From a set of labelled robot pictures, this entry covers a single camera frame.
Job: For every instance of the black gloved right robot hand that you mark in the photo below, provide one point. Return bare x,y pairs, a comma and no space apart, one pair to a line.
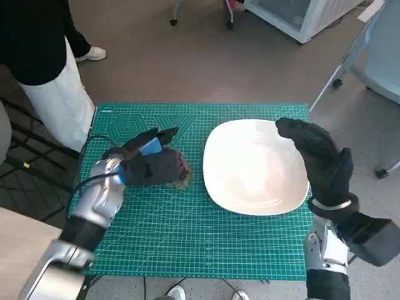
318,156

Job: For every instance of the red toy grapes bunch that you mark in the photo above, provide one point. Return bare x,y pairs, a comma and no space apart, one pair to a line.
184,170

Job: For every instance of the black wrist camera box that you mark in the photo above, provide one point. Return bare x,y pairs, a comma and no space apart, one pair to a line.
156,168
372,237

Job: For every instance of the green cutting mat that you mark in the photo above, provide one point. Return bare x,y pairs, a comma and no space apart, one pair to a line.
187,225

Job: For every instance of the light wooden board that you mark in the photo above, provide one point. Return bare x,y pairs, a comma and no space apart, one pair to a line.
22,250

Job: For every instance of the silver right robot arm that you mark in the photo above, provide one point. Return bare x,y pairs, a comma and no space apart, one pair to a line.
328,250

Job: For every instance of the white mesh cabinet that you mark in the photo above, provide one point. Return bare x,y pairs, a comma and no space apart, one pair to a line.
290,15

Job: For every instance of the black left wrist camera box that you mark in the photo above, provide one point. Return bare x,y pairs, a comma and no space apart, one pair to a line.
156,168

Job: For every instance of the white paper sheet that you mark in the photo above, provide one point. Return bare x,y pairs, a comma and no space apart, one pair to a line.
372,11

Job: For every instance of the rolling chair with casters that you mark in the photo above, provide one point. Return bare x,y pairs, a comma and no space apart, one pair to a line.
175,12

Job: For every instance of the white square plate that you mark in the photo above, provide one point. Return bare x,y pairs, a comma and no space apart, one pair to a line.
253,168

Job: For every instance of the person at table edge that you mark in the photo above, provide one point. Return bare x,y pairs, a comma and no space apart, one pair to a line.
4,134

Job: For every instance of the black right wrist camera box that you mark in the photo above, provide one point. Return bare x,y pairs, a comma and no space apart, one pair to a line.
372,237

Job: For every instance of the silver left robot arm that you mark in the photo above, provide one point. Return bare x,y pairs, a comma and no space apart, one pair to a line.
93,203

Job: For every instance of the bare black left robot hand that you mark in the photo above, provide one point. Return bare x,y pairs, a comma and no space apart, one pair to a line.
147,142

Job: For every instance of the white shoe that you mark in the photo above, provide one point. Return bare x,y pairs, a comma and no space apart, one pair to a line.
177,293
240,295

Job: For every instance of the light blue chair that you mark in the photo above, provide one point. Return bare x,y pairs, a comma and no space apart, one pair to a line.
375,56

